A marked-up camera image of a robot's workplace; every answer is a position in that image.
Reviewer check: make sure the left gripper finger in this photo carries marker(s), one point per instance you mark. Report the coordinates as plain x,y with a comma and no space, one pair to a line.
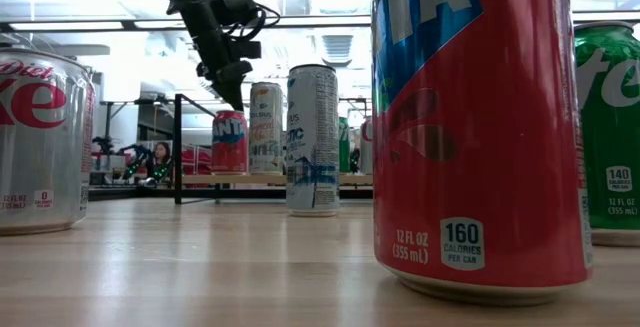
234,89

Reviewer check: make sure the white Celsius tropical slim can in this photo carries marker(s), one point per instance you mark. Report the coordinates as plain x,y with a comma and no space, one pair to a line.
265,142

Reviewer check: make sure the orange Fanta can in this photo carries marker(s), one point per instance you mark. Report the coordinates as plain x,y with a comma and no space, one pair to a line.
480,142
229,152

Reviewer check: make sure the green Sprite can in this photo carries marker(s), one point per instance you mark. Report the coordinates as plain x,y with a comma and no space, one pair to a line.
610,142
344,147

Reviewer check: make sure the silver Diet Coke can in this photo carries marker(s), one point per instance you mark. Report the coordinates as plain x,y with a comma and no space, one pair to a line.
45,142
366,152

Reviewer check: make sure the background black robot arm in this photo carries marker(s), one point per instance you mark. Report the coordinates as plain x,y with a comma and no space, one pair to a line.
134,159

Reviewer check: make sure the black metal shelf stand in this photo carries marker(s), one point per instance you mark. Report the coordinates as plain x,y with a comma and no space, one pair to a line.
177,157

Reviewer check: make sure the white Celsius Arctic slim can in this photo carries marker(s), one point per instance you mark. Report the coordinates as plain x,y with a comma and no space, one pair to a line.
312,142

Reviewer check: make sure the person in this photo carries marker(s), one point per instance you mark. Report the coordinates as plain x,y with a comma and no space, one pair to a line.
162,154

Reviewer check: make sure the ceiling air vent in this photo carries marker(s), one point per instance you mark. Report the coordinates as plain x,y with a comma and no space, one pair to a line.
337,47

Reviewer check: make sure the black table frame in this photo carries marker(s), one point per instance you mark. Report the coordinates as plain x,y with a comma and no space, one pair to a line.
250,193

